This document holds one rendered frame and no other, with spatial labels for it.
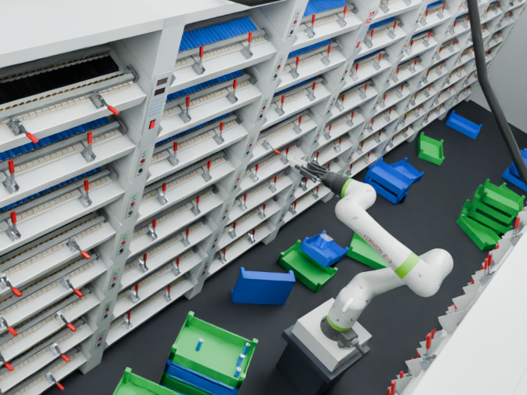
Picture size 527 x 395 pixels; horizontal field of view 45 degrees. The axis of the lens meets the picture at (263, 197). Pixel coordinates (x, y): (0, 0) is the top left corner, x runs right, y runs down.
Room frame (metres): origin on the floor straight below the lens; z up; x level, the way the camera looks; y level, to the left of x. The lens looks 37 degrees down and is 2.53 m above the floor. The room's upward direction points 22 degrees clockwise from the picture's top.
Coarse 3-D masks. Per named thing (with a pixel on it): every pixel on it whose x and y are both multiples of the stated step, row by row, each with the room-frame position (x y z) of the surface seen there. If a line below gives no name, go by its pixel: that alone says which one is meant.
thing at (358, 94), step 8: (368, 80) 3.57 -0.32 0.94; (376, 80) 3.57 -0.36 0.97; (352, 88) 3.37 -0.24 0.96; (360, 88) 3.45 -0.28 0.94; (368, 88) 3.51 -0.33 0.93; (376, 88) 3.56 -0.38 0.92; (344, 96) 3.29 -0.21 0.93; (352, 96) 3.33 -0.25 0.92; (360, 96) 3.39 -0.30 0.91; (368, 96) 3.45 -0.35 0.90; (336, 104) 3.16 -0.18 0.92; (344, 104) 3.22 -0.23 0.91; (352, 104) 3.28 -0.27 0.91; (360, 104) 3.40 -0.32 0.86; (336, 112) 3.12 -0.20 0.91; (344, 112) 3.21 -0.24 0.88; (328, 120) 3.02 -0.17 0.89
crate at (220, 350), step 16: (192, 320) 1.72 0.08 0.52; (192, 336) 1.67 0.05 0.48; (208, 336) 1.70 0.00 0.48; (224, 336) 1.71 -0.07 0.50; (240, 336) 1.72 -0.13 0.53; (176, 352) 1.57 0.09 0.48; (192, 352) 1.59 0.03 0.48; (208, 352) 1.62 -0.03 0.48; (224, 352) 1.65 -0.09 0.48; (240, 352) 1.68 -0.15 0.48; (192, 368) 1.52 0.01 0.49; (208, 368) 1.52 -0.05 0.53; (224, 368) 1.58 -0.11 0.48; (240, 384) 1.52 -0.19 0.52
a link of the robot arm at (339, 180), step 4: (336, 176) 2.34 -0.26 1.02; (340, 176) 2.35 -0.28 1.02; (344, 176) 2.35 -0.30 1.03; (336, 180) 2.33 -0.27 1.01; (340, 180) 2.33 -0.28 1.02; (344, 180) 2.33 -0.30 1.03; (332, 184) 2.32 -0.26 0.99; (336, 184) 2.31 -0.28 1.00; (340, 184) 2.31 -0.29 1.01; (332, 188) 2.32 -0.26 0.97; (336, 188) 2.31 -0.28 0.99; (340, 188) 2.30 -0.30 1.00; (336, 192) 2.31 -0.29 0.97; (340, 192) 2.30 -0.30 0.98; (336, 196) 2.34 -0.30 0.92; (340, 196) 2.31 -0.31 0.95
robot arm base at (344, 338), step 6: (324, 318) 2.13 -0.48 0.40; (324, 324) 2.09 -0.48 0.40; (324, 330) 2.07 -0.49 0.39; (330, 330) 2.06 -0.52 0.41; (336, 330) 2.06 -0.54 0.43; (348, 330) 2.08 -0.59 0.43; (330, 336) 2.05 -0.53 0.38; (336, 336) 2.06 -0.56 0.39; (342, 336) 2.04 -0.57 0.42; (348, 336) 2.05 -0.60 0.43; (354, 336) 2.06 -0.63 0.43; (342, 342) 2.03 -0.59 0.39; (348, 342) 2.03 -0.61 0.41; (354, 342) 2.04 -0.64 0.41; (360, 348) 2.03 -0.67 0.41
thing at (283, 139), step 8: (312, 112) 2.93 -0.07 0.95; (296, 120) 2.83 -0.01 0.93; (312, 120) 2.92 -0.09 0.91; (320, 120) 2.91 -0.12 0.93; (288, 128) 2.74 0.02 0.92; (304, 128) 2.82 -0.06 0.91; (312, 128) 2.86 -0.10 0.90; (280, 136) 2.65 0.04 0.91; (288, 136) 2.68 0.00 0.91; (296, 136) 2.73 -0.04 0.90; (272, 144) 2.56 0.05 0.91; (280, 144) 2.60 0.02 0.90; (256, 152) 2.45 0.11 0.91; (264, 152) 2.48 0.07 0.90
